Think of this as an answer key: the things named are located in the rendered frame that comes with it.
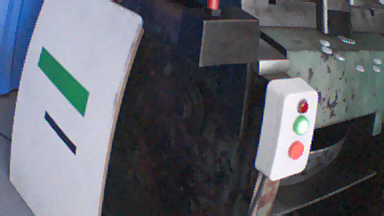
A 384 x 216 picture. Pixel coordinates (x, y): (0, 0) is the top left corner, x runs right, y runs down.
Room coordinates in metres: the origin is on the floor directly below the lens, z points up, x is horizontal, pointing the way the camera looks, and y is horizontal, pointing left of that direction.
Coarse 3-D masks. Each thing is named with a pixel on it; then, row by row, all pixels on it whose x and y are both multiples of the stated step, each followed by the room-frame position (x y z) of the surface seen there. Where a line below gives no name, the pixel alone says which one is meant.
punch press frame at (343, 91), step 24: (192, 0) 1.74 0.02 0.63; (288, 48) 1.52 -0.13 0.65; (312, 48) 1.55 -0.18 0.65; (336, 48) 1.59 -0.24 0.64; (360, 48) 1.64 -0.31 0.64; (312, 72) 1.55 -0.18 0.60; (336, 72) 1.58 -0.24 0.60; (360, 72) 1.63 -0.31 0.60; (336, 96) 1.59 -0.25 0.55; (360, 96) 1.63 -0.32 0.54; (336, 120) 1.59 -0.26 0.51
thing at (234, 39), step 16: (192, 16) 1.43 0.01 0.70; (208, 16) 1.43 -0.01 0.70; (224, 16) 1.44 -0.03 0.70; (240, 16) 1.45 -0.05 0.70; (192, 32) 1.42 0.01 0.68; (208, 32) 1.41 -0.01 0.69; (224, 32) 1.42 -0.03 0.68; (240, 32) 1.44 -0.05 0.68; (256, 32) 1.45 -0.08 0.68; (192, 48) 1.42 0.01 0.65; (208, 48) 1.41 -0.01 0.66; (224, 48) 1.42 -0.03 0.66; (240, 48) 1.44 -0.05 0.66; (256, 48) 1.45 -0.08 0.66; (208, 64) 1.41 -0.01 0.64; (224, 64) 1.42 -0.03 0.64; (240, 64) 1.47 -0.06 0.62; (240, 80) 1.47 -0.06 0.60; (240, 96) 1.47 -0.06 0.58; (240, 112) 1.46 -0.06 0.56; (240, 128) 1.46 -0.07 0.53
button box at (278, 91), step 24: (288, 96) 1.38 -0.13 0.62; (312, 96) 1.41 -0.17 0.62; (264, 120) 1.41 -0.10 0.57; (288, 120) 1.38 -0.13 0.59; (312, 120) 1.41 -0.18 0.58; (264, 144) 1.40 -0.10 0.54; (288, 144) 1.39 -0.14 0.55; (264, 168) 1.39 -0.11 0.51; (288, 168) 1.39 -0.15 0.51; (120, 192) 1.74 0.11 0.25
